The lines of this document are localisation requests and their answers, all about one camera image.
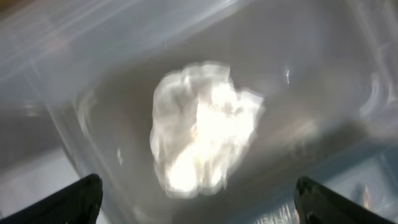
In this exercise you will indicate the clear plastic bin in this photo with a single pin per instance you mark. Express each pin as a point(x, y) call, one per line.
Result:
point(327, 71)

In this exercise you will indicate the white tissue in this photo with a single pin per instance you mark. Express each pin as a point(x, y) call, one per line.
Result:
point(202, 127)

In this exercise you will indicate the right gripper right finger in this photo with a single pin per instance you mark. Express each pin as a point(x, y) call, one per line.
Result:
point(317, 204)

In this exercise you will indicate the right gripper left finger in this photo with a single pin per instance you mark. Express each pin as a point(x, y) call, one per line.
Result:
point(78, 203)

